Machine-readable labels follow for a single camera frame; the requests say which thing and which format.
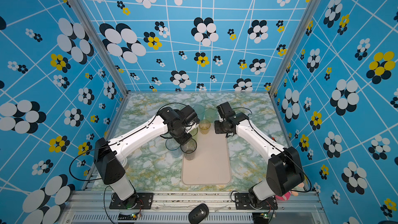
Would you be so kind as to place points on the teal cup right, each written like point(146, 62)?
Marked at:
point(200, 111)

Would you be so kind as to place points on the pink plush doll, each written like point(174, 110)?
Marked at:
point(287, 196)

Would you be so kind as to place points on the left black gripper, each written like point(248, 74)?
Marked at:
point(185, 141)

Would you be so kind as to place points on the aluminium front frame rail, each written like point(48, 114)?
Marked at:
point(173, 207)

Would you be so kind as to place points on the light green cup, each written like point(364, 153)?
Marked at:
point(211, 115)

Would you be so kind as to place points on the green translucent cup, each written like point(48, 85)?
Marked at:
point(194, 133)

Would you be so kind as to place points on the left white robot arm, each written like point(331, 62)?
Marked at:
point(110, 157)

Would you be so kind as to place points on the beige plastic tray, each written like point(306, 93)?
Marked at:
point(211, 162)

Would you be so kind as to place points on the dark smoky cup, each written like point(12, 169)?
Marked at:
point(189, 149)

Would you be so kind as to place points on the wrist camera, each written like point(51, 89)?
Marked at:
point(225, 111)
point(189, 116)

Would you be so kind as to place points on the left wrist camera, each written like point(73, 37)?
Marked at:
point(189, 116)

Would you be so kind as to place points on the black computer mouse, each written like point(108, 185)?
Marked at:
point(198, 214)

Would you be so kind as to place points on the grey-blue clear cup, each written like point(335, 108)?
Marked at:
point(173, 147)

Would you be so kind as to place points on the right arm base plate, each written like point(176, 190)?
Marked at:
point(242, 202)

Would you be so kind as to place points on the small amber cup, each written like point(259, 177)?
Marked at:
point(204, 126)

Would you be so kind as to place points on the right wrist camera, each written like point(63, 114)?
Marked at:
point(225, 111)

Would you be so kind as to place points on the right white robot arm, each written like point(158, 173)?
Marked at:
point(284, 168)

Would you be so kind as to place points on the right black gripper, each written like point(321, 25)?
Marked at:
point(217, 129)

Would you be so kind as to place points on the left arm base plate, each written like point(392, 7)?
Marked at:
point(139, 201)

